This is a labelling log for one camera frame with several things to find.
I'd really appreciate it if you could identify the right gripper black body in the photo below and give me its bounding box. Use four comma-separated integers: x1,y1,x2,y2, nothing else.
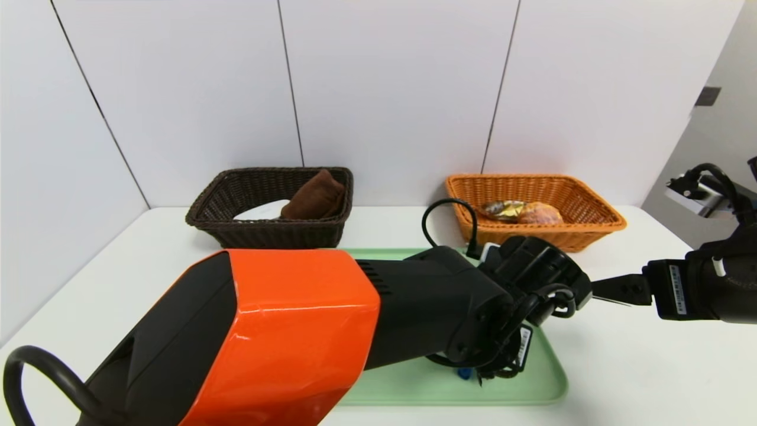
642,249,757,325

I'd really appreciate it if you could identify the cream puff bread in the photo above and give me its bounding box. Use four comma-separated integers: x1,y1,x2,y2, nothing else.
520,202,565,226

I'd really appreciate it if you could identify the chocolate pack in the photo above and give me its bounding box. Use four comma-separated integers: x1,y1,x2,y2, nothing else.
479,200,528,222

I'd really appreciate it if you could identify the brown towel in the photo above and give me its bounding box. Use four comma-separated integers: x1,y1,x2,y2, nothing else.
280,169,346,221

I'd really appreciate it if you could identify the white pencil case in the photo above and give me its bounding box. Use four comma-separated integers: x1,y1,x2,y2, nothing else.
234,199,292,221

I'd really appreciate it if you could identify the orange wicker basket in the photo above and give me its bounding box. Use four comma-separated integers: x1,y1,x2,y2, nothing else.
445,174,627,254

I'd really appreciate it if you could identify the dark brown wicker basket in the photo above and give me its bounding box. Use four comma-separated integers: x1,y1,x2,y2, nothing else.
185,167,354,250

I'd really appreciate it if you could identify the light green plastic tray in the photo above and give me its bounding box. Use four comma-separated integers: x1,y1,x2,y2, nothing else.
340,247,568,406

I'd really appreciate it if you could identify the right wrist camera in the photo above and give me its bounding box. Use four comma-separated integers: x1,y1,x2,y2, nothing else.
665,172,734,218

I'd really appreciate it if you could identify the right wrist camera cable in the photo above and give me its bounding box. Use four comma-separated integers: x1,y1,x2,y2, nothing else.
688,163,744,209

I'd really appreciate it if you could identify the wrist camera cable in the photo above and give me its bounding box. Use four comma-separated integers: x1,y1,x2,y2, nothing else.
421,198,479,258
688,163,744,209

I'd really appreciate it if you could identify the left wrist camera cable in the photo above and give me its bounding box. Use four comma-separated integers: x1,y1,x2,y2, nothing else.
421,198,479,258

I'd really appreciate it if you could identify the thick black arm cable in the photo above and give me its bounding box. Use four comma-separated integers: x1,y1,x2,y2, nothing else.
2,346,108,426

